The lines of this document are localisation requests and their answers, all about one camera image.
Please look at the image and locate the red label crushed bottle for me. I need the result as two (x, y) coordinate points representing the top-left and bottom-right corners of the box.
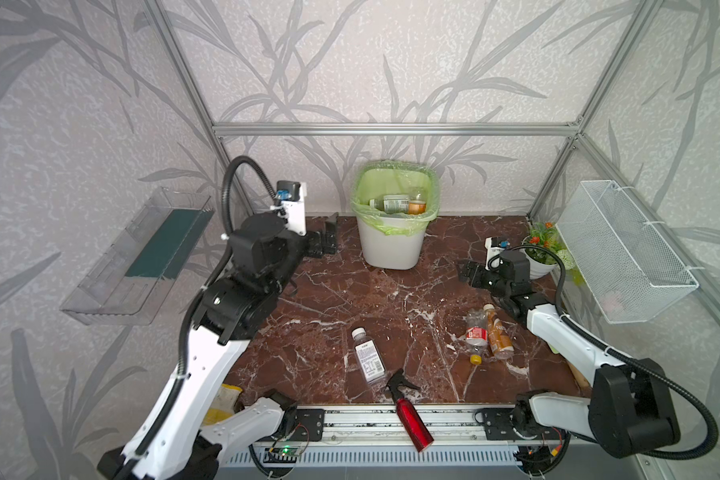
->
(464, 310), (488, 366)

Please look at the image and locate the orange cap clear bottle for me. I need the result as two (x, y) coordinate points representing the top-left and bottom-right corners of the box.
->
(406, 199), (427, 215)

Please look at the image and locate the white label bottle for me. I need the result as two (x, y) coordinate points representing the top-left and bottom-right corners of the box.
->
(351, 327), (386, 383)

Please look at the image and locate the clear square bottle white cap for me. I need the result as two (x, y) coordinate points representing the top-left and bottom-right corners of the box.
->
(369, 194), (410, 215)

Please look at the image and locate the brown bottle near right arm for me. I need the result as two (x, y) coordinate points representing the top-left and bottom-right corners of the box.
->
(483, 304), (515, 361)

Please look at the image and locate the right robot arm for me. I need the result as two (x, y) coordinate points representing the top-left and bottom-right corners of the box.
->
(457, 246), (719, 461)

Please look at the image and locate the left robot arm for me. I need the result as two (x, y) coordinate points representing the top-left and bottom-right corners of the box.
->
(97, 155), (338, 479)

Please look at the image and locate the white waste bin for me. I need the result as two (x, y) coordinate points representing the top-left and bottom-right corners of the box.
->
(356, 217), (426, 270)

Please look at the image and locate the green bin liner bag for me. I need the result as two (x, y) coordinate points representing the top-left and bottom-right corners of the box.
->
(350, 160), (441, 236)

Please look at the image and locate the potted plant in white pot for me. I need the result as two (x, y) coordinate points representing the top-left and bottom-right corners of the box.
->
(522, 222), (576, 280)

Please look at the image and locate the yellow work glove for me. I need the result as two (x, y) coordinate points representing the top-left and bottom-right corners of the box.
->
(202, 384), (243, 426)

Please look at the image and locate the red spray bottle black trigger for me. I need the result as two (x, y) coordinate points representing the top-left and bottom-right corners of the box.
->
(386, 368), (434, 453)

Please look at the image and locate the right wiring bundle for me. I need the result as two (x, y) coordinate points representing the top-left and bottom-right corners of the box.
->
(512, 443), (568, 478)

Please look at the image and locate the green circuit board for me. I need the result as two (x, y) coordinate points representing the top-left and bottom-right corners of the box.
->
(263, 445), (307, 464)

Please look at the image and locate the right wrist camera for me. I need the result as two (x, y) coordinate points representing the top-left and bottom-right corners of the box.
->
(484, 237), (510, 270)

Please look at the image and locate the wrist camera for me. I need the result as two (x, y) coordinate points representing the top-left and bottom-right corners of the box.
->
(484, 237), (510, 270)
(274, 180), (307, 236)

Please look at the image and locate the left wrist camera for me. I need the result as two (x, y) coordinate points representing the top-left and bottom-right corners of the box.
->
(274, 180), (307, 236)

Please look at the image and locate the white wire mesh basket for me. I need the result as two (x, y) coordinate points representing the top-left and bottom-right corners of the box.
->
(557, 180), (699, 324)

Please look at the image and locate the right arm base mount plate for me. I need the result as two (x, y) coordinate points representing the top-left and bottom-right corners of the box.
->
(473, 407), (537, 441)

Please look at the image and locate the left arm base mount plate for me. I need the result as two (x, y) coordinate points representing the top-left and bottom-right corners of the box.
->
(282, 408), (326, 442)

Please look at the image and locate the clear acrylic wall shelf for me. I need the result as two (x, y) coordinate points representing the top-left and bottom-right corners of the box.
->
(60, 187), (215, 326)

